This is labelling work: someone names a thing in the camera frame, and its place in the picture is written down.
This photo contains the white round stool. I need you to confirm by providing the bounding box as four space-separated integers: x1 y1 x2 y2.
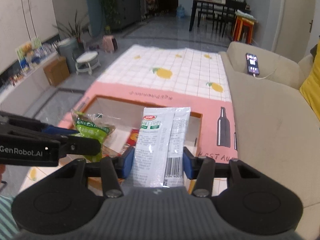
75 51 101 75

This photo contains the pink small heater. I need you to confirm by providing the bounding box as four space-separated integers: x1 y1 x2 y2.
102 35 118 53

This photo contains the red rice cracker bag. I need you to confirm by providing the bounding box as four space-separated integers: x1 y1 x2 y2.
120 129 139 154

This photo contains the orange cardboard box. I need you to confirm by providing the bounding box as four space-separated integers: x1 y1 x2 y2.
84 99 201 191

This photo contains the dark dining table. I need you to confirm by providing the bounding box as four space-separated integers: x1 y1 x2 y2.
189 0 251 36

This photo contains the orange red stool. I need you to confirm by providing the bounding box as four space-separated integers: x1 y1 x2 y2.
233 10 258 44

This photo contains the smartphone on sofa arm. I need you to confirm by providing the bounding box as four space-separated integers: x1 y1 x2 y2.
246 53 260 76

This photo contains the white barcode snack packet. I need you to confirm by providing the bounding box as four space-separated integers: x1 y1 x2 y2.
126 107 191 187

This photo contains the grey trash bin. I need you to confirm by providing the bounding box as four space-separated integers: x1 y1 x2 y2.
57 37 78 73

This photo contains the brown cardboard box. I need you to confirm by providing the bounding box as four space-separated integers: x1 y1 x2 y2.
43 56 70 87

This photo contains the potted green plant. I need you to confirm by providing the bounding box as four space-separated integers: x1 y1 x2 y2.
52 10 89 46

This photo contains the lemon print tablecloth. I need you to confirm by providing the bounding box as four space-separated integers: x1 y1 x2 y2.
18 44 239 196

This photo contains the dark drawer cabinet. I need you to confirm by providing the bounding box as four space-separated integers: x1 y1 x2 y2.
111 0 140 30

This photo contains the green bean snack bag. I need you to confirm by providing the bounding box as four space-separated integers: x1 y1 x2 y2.
71 109 116 162

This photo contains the blue water jug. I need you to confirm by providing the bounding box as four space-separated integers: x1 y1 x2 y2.
176 4 185 18

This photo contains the white charging cable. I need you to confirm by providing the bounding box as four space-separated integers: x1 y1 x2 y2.
253 65 278 80

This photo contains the beige sofa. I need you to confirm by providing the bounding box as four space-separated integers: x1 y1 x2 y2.
220 42 319 239

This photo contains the white door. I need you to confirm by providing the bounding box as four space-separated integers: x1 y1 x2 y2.
273 0 319 62

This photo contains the trailing ivy plant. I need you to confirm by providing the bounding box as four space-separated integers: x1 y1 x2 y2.
99 0 120 34

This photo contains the yellow cushion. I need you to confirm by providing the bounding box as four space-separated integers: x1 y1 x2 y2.
299 42 320 119

